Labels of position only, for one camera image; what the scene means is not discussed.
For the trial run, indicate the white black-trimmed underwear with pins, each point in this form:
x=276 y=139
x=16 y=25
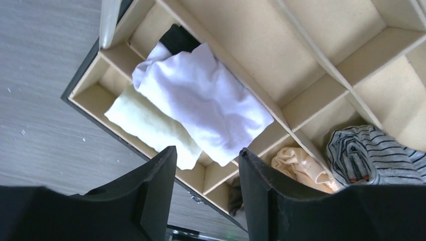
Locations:
x=184 y=79

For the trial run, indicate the beige rolled underwear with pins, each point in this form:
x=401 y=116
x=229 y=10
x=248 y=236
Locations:
x=297 y=164

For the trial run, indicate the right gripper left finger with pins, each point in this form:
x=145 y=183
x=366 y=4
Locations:
x=133 y=207

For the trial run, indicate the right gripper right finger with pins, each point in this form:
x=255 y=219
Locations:
x=280 y=208

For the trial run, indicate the cream rolled underwear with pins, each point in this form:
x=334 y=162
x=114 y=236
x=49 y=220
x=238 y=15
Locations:
x=137 y=116

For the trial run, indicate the dark rolled underwear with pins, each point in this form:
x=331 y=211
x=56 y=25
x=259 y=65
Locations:
x=236 y=199

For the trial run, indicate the black compartment storage box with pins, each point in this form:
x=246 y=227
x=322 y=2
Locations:
x=316 y=66

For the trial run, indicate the grey striped rolled underwear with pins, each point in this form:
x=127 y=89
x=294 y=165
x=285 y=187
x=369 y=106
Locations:
x=369 y=156

